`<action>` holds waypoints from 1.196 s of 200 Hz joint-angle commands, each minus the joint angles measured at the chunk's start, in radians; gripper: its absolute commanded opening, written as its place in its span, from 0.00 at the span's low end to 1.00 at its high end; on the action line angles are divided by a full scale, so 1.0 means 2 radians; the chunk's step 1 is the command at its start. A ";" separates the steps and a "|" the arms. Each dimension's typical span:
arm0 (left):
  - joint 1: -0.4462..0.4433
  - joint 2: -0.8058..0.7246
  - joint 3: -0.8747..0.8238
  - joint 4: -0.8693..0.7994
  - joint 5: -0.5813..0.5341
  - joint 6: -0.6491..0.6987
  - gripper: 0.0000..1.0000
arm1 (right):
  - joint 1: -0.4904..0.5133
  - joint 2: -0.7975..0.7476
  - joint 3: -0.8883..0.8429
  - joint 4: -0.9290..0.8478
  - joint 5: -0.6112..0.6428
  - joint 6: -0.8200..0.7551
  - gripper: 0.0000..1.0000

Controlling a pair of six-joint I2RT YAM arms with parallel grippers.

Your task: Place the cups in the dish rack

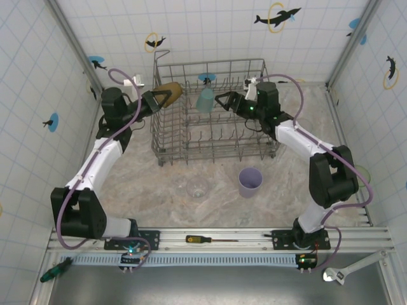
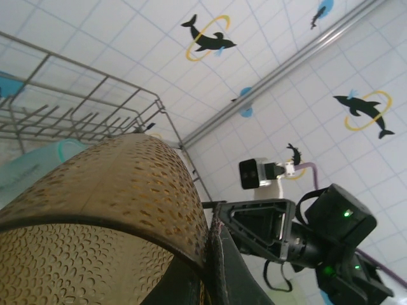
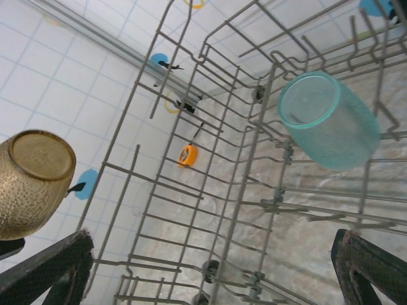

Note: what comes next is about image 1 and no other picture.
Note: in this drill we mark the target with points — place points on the amber textured plastic cup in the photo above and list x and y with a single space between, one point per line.
173 89

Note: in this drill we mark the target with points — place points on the teal plastic cup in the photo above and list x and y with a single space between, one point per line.
203 103

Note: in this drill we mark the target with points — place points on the lilac plastic cup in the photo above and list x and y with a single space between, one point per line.
246 190

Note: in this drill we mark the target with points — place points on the clear round plastic cup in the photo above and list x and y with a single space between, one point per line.
197 190

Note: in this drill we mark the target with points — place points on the green translucent plastic cup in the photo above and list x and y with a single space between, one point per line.
362 170

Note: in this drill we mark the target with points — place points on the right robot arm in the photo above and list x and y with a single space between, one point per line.
334 181

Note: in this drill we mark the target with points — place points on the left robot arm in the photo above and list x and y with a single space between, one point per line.
79 209

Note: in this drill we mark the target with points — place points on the blue plastic cup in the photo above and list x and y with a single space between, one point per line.
206 77

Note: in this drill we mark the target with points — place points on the blue circle shark sticker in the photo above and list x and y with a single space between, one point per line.
95 60

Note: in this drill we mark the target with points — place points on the blue circle fish sticker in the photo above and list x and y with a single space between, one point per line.
54 122

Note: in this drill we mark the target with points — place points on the yellow black screwdriver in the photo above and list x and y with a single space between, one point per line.
194 239

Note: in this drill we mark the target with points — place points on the steel adjustable wrench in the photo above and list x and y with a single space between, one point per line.
359 263

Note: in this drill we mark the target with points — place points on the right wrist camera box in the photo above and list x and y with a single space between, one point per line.
249 85

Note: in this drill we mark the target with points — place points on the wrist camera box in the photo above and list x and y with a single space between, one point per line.
249 85
136 81

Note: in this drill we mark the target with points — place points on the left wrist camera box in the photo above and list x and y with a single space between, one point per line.
136 81

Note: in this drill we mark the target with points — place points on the aluminium corner post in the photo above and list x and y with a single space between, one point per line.
353 44
73 47

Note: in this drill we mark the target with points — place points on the aluminium side rail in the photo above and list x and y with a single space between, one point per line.
337 116

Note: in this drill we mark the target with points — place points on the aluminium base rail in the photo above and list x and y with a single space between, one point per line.
254 232

